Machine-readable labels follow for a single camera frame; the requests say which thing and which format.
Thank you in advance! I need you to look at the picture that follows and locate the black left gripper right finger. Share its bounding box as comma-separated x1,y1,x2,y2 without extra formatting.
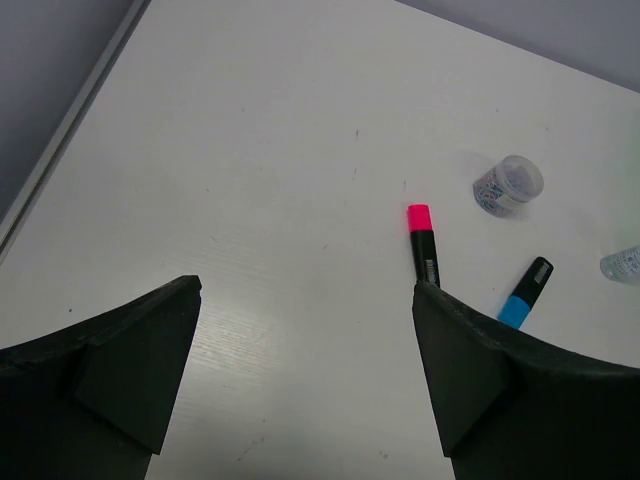
412,282,639,479

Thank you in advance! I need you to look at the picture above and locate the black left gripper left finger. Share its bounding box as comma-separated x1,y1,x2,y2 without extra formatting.
1,275,202,479

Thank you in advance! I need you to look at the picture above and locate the blue highlighter marker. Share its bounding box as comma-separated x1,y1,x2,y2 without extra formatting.
497,256,554,329

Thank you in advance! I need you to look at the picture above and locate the small clear spray bottle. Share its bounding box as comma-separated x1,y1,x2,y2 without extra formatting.
599,245,640,285

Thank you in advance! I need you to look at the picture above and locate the pink highlighter marker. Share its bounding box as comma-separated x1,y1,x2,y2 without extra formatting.
407,204,440,287

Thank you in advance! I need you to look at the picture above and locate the clear paper clip jar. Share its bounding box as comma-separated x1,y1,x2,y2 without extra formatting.
472,155,544,218

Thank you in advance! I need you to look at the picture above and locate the aluminium table edge rail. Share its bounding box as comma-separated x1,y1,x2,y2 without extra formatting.
1,1,148,252

